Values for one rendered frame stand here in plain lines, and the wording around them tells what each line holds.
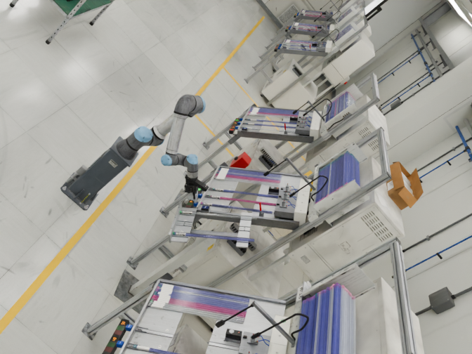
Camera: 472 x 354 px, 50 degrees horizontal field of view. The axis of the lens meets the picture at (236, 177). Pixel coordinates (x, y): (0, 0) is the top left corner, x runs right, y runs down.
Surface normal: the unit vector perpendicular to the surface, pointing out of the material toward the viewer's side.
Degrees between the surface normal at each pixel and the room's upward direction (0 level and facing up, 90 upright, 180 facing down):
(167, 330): 44
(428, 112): 90
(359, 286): 90
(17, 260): 0
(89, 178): 90
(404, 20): 90
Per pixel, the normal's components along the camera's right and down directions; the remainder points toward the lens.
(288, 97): -0.20, 0.45
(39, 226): 0.72, -0.54
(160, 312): 0.05, -0.88
